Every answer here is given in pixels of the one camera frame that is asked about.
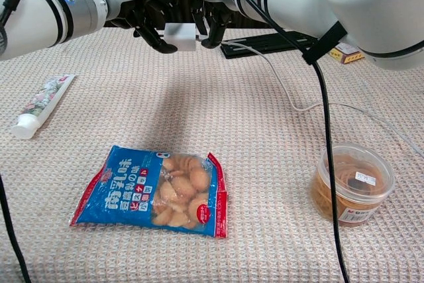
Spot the white charger block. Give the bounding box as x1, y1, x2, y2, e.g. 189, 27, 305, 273
158, 23, 197, 52

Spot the white USB cable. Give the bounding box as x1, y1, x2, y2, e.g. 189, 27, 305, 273
195, 33, 424, 158

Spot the black flat slotted plate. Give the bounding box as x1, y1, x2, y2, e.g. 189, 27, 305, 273
220, 30, 321, 58

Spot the beige waffle tablecloth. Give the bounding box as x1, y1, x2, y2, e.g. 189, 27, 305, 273
0, 26, 424, 283

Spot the floral toothpaste tube white cap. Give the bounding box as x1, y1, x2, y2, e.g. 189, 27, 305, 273
11, 74, 76, 141

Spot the small yellow red box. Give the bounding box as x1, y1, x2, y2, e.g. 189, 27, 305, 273
327, 42, 365, 65

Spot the blue biscuit snack bag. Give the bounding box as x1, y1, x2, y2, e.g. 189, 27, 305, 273
68, 144, 229, 239

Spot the clear rubber band tub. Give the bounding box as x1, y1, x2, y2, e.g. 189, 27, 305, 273
310, 142, 397, 228

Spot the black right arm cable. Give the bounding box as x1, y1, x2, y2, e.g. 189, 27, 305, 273
226, 0, 351, 283

